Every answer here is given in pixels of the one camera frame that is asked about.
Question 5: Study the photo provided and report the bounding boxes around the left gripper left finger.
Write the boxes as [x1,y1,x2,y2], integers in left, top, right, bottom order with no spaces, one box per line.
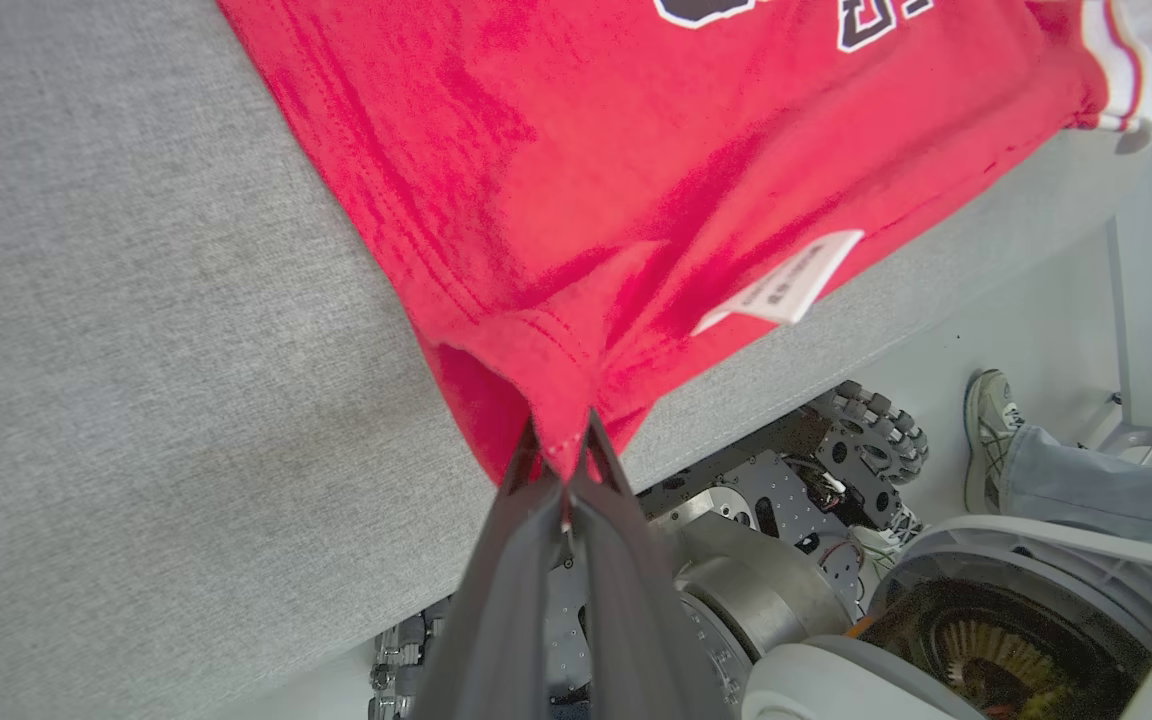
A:
[411,415,577,720]

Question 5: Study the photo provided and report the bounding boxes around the red bulls jersey white sleeves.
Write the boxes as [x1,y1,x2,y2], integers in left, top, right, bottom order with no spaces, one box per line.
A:
[216,0,1152,486]

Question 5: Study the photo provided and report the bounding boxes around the white robot waist housing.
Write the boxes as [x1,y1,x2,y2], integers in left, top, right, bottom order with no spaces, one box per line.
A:
[741,515,1152,720]

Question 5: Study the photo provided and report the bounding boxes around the white grey sneaker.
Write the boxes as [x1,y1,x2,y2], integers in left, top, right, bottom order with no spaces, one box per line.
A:
[964,368,1027,516]

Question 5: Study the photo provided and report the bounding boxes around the blue jeans leg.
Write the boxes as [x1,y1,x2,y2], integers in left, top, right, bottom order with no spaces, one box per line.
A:
[998,425,1152,561]

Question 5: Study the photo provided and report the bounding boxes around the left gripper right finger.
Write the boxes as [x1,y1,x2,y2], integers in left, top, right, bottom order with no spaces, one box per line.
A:
[566,408,737,720]

